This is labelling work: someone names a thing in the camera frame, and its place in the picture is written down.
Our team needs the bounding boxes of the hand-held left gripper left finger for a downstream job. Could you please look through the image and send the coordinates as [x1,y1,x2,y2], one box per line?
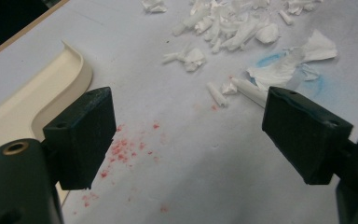
[42,86,117,191]

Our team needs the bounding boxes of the cream plastic dustpan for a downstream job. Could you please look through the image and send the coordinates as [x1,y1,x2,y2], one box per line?
[0,40,93,206]

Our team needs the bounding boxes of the wooden table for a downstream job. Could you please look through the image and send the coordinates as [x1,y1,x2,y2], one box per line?
[0,0,72,65]

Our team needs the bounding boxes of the pile of white paper scraps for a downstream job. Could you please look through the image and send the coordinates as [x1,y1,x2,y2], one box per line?
[141,0,338,108]

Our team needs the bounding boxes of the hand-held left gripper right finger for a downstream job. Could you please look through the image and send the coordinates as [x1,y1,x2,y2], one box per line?
[261,86,354,186]

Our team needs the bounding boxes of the red crumb specks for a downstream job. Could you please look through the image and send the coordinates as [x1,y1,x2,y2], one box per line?
[73,119,172,216]

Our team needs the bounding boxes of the white table cover sheet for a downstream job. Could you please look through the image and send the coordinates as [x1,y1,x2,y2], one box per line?
[0,0,358,224]

